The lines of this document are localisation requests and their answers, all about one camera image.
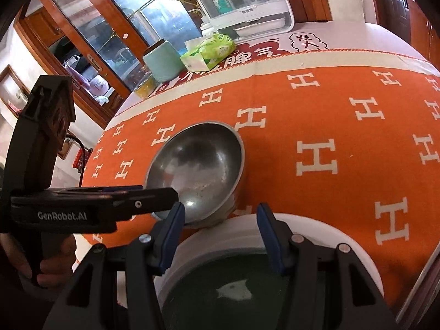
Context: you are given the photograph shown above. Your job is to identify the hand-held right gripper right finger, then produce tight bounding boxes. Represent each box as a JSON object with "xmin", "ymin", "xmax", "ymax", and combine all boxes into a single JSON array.
[{"xmin": 257, "ymin": 202, "xmax": 389, "ymax": 330}]

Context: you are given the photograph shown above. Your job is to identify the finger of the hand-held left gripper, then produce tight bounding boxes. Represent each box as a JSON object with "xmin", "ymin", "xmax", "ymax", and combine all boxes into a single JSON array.
[
  {"xmin": 45, "ymin": 185, "xmax": 144, "ymax": 196},
  {"xmin": 113, "ymin": 187, "xmax": 179, "ymax": 221}
]

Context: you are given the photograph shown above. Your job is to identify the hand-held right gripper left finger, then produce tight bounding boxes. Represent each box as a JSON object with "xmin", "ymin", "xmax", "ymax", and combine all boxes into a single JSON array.
[{"xmin": 43, "ymin": 201, "xmax": 186, "ymax": 330}]

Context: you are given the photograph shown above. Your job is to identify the white plate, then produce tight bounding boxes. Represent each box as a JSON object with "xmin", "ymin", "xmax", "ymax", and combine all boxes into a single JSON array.
[{"xmin": 153, "ymin": 212, "xmax": 384, "ymax": 330}]

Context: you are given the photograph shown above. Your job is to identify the small steel bowl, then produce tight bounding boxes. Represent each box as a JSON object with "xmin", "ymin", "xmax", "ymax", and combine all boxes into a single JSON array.
[{"xmin": 144, "ymin": 121, "xmax": 246, "ymax": 228}]

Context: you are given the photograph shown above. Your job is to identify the green plate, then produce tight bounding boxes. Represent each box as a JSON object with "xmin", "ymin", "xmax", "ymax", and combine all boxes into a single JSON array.
[{"xmin": 161, "ymin": 252, "xmax": 331, "ymax": 330}]

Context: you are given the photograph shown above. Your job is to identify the person's left hand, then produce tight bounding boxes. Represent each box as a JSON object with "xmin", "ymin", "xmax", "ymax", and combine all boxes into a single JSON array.
[{"xmin": 5, "ymin": 232, "xmax": 78, "ymax": 287}]

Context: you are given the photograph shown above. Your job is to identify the red crate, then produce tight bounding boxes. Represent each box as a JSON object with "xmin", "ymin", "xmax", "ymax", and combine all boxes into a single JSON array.
[{"xmin": 73, "ymin": 146, "xmax": 92, "ymax": 176}]

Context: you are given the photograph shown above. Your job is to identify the glass jar yellow contents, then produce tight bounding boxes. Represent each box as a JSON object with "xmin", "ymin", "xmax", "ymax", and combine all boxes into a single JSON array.
[{"xmin": 133, "ymin": 72, "xmax": 157, "ymax": 98}]

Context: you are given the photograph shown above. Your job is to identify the orange printed tablecloth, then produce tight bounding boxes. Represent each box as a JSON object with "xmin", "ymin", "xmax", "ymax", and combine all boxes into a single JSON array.
[{"xmin": 81, "ymin": 50, "xmax": 440, "ymax": 313}]

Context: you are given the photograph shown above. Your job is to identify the mint green canister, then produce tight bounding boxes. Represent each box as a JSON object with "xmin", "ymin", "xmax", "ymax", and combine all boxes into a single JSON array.
[{"xmin": 142, "ymin": 40, "xmax": 184, "ymax": 83}]

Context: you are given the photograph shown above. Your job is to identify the glass door cabinet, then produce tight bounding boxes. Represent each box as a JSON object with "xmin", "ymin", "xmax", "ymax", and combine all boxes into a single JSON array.
[{"xmin": 17, "ymin": 0, "xmax": 207, "ymax": 128}]

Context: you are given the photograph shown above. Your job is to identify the green tissue pack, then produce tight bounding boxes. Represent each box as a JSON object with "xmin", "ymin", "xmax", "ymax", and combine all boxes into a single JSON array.
[{"xmin": 179, "ymin": 34, "xmax": 236, "ymax": 72}]

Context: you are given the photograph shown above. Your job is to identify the white storage box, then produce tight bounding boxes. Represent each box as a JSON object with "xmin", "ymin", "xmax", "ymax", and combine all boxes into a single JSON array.
[{"xmin": 189, "ymin": 0, "xmax": 294, "ymax": 38}]

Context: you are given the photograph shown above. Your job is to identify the dark wooden door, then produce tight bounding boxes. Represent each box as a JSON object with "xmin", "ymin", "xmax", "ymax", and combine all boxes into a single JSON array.
[{"xmin": 375, "ymin": 0, "xmax": 413, "ymax": 45}]

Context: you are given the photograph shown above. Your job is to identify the black cable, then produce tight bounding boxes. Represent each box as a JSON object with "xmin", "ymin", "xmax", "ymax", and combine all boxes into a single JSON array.
[{"xmin": 65, "ymin": 137, "xmax": 93, "ymax": 166}]

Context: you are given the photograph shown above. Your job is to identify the wooden wall cabinets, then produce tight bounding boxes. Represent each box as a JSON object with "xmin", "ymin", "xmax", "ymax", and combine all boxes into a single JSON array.
[{"xmin": 409, "ymin": 0, "xmax": 440, "ymax": 73}]

